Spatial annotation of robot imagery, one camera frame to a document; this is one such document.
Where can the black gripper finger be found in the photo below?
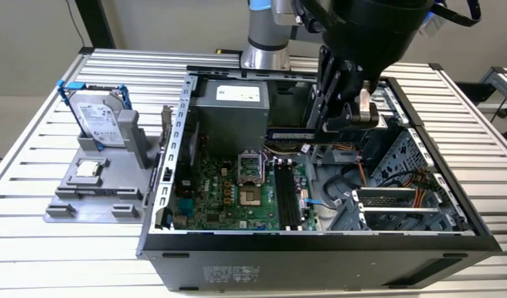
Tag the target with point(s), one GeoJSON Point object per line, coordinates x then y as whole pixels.
{"type": "Point", "coordinates": [363, 105]}
{"type": "Point", "coordinates": [330, 80]}

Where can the blue RAM stick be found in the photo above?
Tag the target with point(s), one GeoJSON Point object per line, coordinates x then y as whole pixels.
{"type": "Point", "coordinates": [291, 135]}

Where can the black RAM slot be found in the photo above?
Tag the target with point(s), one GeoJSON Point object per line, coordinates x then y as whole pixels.
{"type": "Point", "coordinates": [290, 192]}
{"type": "Point", "coordinates": [284, 192]}
{"type": "Point", "coordinates": [279, 192]}
{"type": "Point", "coordinates": [294, 192]}

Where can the black cooling fan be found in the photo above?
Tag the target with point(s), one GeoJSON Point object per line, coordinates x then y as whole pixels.
{"type": "Point", "coordinates": [282, 148]}

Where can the yellow black tag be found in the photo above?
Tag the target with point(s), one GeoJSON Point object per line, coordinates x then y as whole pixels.
{"type": "Point", "coordinates": [224, 51]}

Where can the grey power supply unit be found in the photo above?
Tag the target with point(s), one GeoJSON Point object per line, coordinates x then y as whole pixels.
{"type": "Point", "coordinates": [228, 124]}

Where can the metal locking lever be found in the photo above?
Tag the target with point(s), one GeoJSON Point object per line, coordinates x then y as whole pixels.
{"type": "Point", "coordinates": [263, 167]}

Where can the neighbouring metal slat table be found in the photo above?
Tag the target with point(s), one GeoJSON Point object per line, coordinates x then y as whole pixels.
{"type": "Point", "coordinates": [502, 74]}

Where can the silver disk bay cage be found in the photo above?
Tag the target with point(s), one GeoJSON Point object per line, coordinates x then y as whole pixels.
{"type": "Point", "coordinates": [398, 210]}

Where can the CPU socket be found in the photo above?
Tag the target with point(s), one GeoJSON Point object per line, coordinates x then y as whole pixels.
{"type": "Point", "coordinates": [250, 196]}

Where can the graphics card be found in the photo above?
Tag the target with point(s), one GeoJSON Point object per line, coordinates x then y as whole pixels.
{"type": "Point", "coordinates": [166, 124]}

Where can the green motherboard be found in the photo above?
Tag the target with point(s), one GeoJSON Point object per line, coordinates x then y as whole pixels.
{"type": "Point", "coordinates": [212, 211]}

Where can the black open PC case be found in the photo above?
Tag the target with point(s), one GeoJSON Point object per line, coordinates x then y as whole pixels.
{"type": "Point", "coordinates": [278, 267]}

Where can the silver hard disk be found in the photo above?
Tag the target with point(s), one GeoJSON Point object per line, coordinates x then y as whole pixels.
{"type": "Point", "coordinates": [96, 121]}

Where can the grey parts rack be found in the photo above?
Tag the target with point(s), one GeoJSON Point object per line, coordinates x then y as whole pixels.
{"type": "Point", "coordinates": [112, 177]}

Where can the blue disk carrier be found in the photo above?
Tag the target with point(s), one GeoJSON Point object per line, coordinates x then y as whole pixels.
{"type": "Point", "coordinates": [73, 85]}

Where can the silver CPU chip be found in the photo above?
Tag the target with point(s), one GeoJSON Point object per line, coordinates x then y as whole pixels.
{"type": "Point", "coordinates": [88, 169]}

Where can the black metal post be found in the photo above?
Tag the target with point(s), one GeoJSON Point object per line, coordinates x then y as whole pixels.
{"type": "Point", "coordinates": [98, 25]}

